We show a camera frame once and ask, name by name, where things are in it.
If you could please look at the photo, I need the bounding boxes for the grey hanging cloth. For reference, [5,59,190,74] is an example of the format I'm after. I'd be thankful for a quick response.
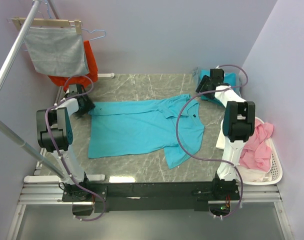
[24,27,90,78]

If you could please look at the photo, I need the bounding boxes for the aluminium rail frame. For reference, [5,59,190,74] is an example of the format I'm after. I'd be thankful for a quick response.
[18,184,283,205]

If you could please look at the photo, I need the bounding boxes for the pink t shirt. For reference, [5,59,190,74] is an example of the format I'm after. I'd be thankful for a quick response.
[239,118,274,173]

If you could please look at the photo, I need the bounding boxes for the white laundry basket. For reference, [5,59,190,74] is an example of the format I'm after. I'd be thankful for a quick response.
[237,117,283,185]

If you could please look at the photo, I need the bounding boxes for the turquoise t shirt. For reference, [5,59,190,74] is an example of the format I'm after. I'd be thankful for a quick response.
[88,94,205,169]
[197,69,240,106]

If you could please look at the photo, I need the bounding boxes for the white rack foot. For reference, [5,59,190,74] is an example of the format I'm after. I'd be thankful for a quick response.
[97,73,115,79]

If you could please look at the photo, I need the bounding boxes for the metal clothes rack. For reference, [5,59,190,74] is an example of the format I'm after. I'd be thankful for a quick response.
[0,0,65,180]

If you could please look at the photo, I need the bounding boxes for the black base beam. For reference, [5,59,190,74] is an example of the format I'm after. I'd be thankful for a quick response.
[59,179,240,216]

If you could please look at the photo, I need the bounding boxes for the folded turquoise t shirt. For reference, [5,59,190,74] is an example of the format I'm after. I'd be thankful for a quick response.
[197,69,240,106]

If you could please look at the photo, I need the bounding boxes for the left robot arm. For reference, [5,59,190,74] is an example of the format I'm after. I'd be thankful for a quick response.
[36,84,95,201]

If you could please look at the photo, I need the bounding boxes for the orange hanging garment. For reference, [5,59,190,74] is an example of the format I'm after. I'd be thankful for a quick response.
[48,40,98,91]

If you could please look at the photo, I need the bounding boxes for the wooden clip hanger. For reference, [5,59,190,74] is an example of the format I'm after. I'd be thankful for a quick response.
[8,17,82,35]

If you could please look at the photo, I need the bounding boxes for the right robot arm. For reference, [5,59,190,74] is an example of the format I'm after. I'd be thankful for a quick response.
[194,66,256,201]

